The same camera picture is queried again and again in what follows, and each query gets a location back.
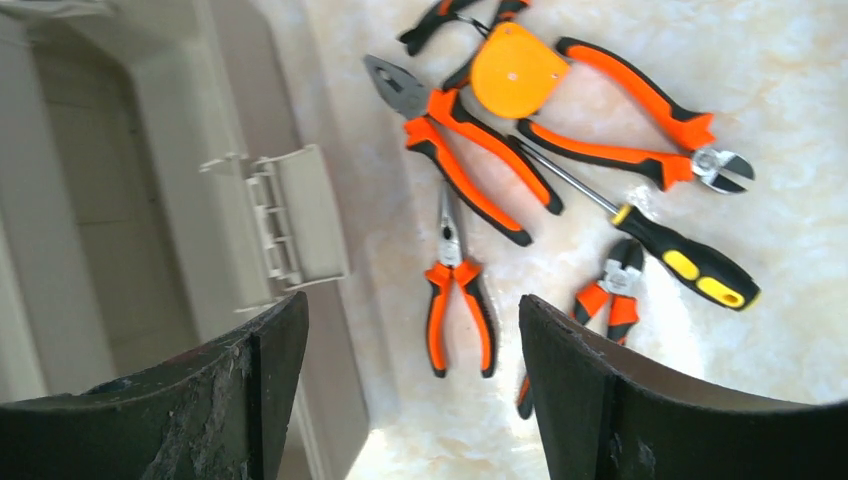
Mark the black yellow large screwdriver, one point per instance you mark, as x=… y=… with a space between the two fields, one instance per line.
x=700 y=267

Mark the orange diagonal cutting pliers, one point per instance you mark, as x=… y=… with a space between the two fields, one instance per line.
x=661 y=139

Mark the orange tape measure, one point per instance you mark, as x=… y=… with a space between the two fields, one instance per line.
x=514 y=73

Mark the translucent beige tool box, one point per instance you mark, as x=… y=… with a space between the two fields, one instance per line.
x=156 y=194

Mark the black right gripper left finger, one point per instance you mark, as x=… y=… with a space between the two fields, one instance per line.
x=218 y=411

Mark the orange long-nose pliers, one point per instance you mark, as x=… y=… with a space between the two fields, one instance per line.
x=443 y=12

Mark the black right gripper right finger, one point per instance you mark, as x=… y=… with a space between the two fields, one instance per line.
x=607 y=412

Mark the orange black end pliers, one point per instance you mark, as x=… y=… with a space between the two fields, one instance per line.
x=622 y=270

